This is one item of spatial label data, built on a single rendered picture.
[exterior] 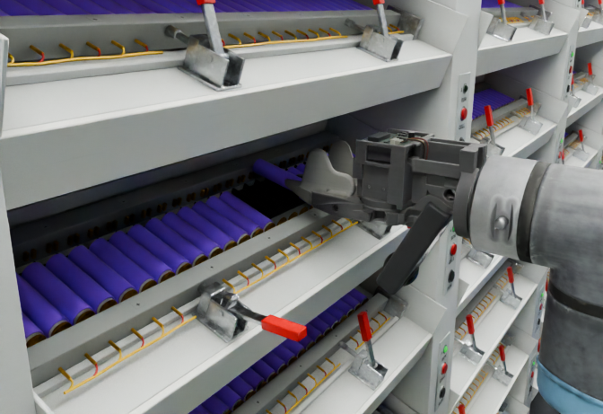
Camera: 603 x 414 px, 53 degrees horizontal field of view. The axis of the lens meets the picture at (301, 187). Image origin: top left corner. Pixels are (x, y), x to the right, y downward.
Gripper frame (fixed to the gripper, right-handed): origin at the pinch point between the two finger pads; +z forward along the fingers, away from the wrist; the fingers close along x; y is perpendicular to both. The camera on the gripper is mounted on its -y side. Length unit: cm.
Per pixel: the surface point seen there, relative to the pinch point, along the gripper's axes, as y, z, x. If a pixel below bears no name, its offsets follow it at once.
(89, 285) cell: -1.0, 0.9, 27.7
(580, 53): 4, 1, -162
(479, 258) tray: -24, -6, -49
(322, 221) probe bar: -2.8, -3.6, 1.3
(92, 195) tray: 3.1, 8.6, 21.0
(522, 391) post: -77, -8, -92
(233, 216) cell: -0.9, 1.7, 9.7
